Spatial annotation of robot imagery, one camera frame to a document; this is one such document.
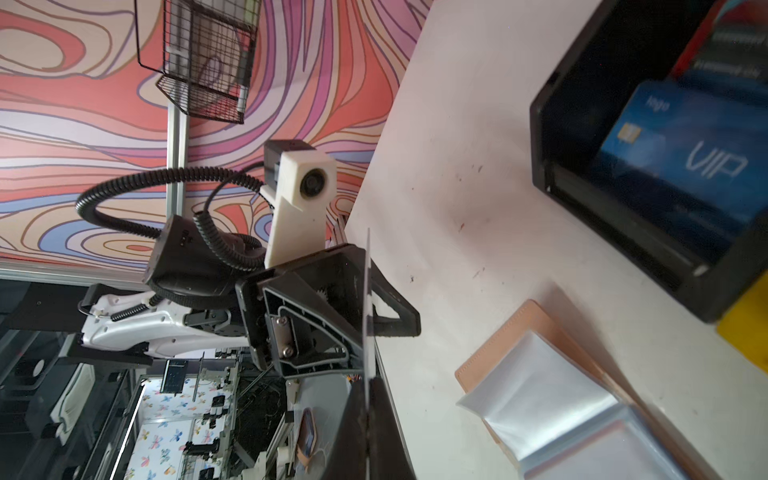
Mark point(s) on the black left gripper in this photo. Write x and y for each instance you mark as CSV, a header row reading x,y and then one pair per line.
x,y
305,317

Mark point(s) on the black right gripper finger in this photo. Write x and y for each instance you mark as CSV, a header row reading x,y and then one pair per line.
x,y
369,442

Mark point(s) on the tan card holder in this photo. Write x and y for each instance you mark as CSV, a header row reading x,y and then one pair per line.
x,y
556,413

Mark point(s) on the blue VIP card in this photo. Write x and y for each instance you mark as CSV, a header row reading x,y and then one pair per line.
x,y
691,163

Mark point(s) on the red card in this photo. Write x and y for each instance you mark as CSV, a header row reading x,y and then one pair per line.
x,y
369,354

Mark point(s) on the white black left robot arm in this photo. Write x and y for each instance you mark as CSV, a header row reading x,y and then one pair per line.
x,y
192,304

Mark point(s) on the black plastic bin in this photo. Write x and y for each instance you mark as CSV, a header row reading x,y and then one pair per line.
x,y
716,47

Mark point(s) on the yellow plastic bin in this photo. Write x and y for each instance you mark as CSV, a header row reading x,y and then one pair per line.
x,y
744,326

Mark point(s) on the left wire basket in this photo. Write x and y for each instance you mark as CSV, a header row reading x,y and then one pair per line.
x,y
207,54

